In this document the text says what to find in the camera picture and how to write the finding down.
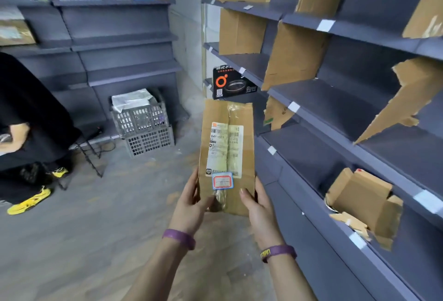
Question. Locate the white plastic bag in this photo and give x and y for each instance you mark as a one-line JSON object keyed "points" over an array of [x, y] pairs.
{"points": [[131, 100]]}

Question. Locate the dark grey shelving unit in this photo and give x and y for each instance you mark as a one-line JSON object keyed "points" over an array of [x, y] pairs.
{"points": [[325, 25]]}

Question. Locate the person's left forearm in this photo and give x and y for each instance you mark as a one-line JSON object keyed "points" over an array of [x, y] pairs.
{"points": [[155, 273]]}

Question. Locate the white plastic basket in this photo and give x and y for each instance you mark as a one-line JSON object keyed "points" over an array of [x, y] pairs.
{"points": [[149, 143], [138, 121]]}

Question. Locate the brown parcel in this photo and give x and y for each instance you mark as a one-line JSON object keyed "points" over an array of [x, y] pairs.
{"points": [[242, 190]]}

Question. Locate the person's left hand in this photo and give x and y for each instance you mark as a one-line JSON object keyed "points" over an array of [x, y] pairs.
{"points": [[188, 211]]}

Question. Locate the purple wristband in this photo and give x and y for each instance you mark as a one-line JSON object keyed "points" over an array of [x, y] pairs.
{"points": [[278, 252], [178, 238]]}

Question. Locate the person's right forearm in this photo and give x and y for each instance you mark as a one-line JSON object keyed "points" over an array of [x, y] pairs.
{"points": [[290, 280]]}

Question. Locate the yellow shoe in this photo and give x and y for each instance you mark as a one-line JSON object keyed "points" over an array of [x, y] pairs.
{"points": [[60, 173], [29, 202]]}

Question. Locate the black box orange logo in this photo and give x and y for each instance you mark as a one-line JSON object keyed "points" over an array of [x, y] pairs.
{"points": [[232, 83]]}

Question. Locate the person's right hand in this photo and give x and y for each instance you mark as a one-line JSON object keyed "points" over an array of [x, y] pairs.
{"points": [[263, 217]]}

